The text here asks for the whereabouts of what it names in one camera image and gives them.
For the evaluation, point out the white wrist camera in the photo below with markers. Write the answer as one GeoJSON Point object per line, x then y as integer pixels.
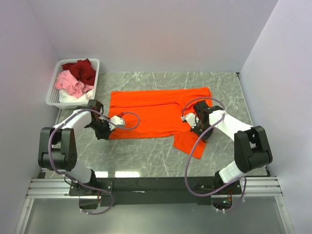
{"type": "Point", "coordinates": [116, 122]}
{"type": "Point", "coordinates": [191, 119]}

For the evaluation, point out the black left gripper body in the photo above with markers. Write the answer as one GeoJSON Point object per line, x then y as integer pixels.
{"type": "Point", "coordinates": [101, 127]}

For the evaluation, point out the pink t shirt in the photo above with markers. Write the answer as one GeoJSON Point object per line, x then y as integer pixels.
{"type": "Point", "coordinates": [67, 82]}

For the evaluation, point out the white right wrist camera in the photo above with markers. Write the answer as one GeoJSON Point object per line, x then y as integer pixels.
{"type": "Point", "coordinates": [191, 119]}

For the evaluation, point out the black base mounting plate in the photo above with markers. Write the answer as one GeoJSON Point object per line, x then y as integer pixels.
{"type": "Point", "coordinates": [106, 192]}

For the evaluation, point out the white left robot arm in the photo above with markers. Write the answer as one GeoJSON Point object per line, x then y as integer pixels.
{"type": "Point", "coordinates": [58, 149]}

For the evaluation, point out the orange t shirt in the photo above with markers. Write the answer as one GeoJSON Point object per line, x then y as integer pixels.
{"type": "Point", "coordinates": [157, 113]}

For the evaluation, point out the white plastic basket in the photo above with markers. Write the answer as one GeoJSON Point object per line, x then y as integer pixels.
{"type": "Point", "coordinates": [52, 97]}

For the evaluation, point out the dark red t shirt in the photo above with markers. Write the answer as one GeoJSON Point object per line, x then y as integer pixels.
{"type": "Point", "coordinates": [82, 70]}

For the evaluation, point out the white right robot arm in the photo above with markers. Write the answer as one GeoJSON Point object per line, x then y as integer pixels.
{"type": "Point", "coordinates": [251, 146]}

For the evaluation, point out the aluminium rail frame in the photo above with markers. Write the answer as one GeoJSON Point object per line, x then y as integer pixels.
{"type": "Point", "coordinates": [49, 209]}

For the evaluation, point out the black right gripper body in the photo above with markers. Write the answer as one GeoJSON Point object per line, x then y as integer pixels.
{"type": "Point", "coordinates": [200, 128]}

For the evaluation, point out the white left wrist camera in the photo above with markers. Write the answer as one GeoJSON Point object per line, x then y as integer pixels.
{"type": "Point", "coordinates": [116, 122]}

